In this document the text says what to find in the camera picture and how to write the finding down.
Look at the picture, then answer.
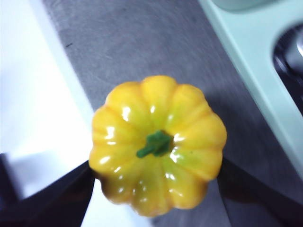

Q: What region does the mint green griddle cover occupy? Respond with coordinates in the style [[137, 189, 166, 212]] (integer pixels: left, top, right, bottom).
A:
[[212, 0, 275, 10]]

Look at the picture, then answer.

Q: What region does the yellow toy pumpkin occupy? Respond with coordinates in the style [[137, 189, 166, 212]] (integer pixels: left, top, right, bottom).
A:
[[89, 75, 228, 218]]

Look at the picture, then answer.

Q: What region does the mint green breakfast machine base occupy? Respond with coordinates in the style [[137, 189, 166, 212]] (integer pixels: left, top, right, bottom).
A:
[[198, 0, 303, 191]]

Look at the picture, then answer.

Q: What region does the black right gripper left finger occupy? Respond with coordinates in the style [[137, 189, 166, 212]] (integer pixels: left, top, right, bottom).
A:
[[0, 153, 96, 227]]

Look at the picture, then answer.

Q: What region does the silver control knob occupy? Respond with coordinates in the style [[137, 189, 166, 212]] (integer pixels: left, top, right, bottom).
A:
[[283, 30, 303, 80]]

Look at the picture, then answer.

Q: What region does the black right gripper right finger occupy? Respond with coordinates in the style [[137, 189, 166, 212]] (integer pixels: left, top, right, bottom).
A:
[[217, 157, 296, 227]]

